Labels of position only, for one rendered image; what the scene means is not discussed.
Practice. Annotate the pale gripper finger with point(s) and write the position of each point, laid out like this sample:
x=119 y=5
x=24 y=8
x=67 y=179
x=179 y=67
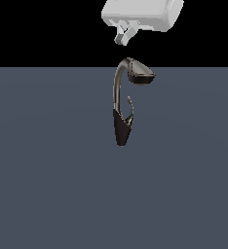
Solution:
x=120 y=37
x=132 y=28

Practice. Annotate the dark metal curved faucet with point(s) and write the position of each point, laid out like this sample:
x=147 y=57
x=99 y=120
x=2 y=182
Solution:
x=120 y=129

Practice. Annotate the white gripper body block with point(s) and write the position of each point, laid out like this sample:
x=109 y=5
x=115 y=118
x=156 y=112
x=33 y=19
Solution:
x=145 y=13

